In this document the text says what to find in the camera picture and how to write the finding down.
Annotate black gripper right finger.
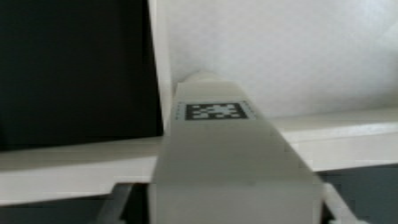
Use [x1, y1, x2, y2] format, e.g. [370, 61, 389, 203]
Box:
[322, 183, 368, 224]

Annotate white desk leg block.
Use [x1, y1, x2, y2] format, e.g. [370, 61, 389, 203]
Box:
[150, 72, 322, 224]

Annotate white front fence bar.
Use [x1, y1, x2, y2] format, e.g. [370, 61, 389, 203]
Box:
[0, 107, 398, 206]

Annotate white desk top tray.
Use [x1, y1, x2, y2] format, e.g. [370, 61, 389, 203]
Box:
[150, 0, 398, 124]

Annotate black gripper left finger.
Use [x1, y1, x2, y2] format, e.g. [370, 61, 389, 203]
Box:
[94, 183, 150, 224]

